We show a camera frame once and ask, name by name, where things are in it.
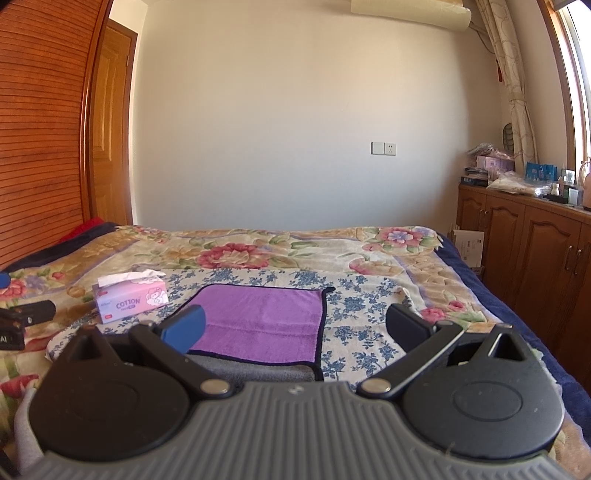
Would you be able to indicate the clear plastic bag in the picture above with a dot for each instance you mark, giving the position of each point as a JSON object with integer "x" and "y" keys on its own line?
{"x": 512, "y": 183}

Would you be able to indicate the white air conditioner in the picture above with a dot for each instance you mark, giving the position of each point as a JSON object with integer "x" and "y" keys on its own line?
{"x": 451, "y": 15}

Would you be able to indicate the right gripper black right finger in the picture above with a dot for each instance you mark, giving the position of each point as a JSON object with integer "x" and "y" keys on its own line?
{"x": 424, "y": 344}

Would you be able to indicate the pink cotton tissue pack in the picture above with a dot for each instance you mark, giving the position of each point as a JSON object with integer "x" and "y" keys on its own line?
{"x": 119, "y": 296}

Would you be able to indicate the wooden slatted wardrobe door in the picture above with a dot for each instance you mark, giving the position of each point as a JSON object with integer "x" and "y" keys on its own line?
{"x": 48, "y": 56}

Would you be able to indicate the purple grey microfibre towel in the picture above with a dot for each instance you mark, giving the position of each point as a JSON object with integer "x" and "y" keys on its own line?
{"x": 269, "y": 326}

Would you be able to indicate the red blanket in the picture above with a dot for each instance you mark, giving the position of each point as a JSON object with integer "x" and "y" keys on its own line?
{"x": 82, "y": 228}

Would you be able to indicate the wooden room door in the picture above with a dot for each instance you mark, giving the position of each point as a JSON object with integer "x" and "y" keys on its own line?
{"x": 109, "y": 126}

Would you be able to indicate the white paper bag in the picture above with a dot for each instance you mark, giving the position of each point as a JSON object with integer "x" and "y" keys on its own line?
{"x": 470, "y": 245}

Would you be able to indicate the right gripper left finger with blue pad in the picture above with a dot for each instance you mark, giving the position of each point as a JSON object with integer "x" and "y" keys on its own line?
{"x": 164, "y": 347}

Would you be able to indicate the blue floral white cloth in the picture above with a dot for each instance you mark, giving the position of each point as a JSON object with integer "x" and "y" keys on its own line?
{"x": 354, "y": 342}

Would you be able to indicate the white wall switch socket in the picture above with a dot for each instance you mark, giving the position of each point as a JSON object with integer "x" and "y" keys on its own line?
{"x": 383, "y": 148}

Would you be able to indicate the patterned beige curtain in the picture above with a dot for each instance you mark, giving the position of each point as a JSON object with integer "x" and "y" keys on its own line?
{"x": 500, "y": 28}

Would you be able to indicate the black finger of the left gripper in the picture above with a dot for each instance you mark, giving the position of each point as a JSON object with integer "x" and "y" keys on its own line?
{"x": 34, "y": 313}

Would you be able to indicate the pink box on cabinet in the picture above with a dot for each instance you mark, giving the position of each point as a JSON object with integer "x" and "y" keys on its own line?
{"x": 495, "y": 166}

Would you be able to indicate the floral bed blanket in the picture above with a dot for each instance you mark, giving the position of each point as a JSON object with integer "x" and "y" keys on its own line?
{"x": 79, "y": 403}

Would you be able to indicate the wooden side cabinet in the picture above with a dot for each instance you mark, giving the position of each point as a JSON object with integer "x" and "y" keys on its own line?
{"x": 536, "y": 259}

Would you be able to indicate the blue box on cabinet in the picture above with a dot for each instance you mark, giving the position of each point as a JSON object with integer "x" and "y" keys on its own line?
{"x": 543, "y": 173}

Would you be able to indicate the dark blue bed sheet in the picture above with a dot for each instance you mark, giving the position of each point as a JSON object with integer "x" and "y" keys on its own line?
{"x": 575, "y": 398}

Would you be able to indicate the dark book stack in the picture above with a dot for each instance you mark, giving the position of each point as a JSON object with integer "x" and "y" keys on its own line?
{"x": 477, "y": 177}

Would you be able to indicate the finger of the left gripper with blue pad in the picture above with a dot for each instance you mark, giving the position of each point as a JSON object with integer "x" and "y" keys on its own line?
{"x": 4, "y": 279}

